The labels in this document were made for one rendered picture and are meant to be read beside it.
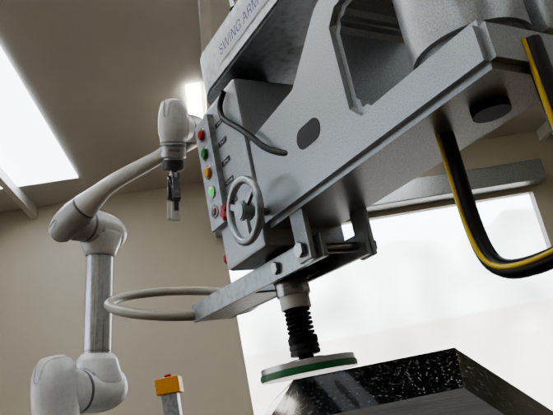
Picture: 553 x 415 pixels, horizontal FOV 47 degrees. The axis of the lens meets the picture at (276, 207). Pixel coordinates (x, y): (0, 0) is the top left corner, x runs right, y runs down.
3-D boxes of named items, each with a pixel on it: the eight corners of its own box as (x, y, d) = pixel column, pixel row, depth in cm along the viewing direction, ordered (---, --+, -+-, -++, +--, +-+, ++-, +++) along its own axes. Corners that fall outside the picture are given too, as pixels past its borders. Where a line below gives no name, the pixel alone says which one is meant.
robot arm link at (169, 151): (161, 142, 220) (161, 159, 220) (188, 142, 223) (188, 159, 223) (159, 143, 229) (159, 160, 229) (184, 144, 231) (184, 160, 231)
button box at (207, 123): (234, 221, 151) (216, 114, 160) (225, 221, 150) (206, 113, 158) (221, 232, 157) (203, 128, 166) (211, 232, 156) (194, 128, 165)
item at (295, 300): (317, 304, 146) (313, 289, 147) (290, 306, 142) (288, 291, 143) (301, 311, 151) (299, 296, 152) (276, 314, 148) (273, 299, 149)
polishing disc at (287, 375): (243, 385, 136) (241, 369, 137) (284, 383, 155) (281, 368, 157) (341, 364, 129) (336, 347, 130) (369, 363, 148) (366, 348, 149)
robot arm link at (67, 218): (67, 190, 237) (94, 198, 249) (36, 220, 242) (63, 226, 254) (78, 217, 231) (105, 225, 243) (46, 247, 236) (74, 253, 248)
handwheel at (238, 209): (303, 230, 131) (289, 164, 136) (261, 232, 126) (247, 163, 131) (269, 254, 143) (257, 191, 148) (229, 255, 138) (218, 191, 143)
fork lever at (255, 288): (385, 252, 134) (380, 230, 136) (309, 256, 125) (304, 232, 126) (242, 317, 190) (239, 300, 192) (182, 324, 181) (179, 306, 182)
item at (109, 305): (288, 312, 196) (288, 302, 196) (132, 328, 171) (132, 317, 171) (219, 291, 239) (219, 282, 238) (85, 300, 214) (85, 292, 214)
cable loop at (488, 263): (624, 246, 82) (545, 35, 92) (608, 247, 80) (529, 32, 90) (490, 292, 100) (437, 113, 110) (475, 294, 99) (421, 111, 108)
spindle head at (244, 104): (393, 230, 134) (346, 48, 148) (305, 233, 123) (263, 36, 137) (306, 277, 163) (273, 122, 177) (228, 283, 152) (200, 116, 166)
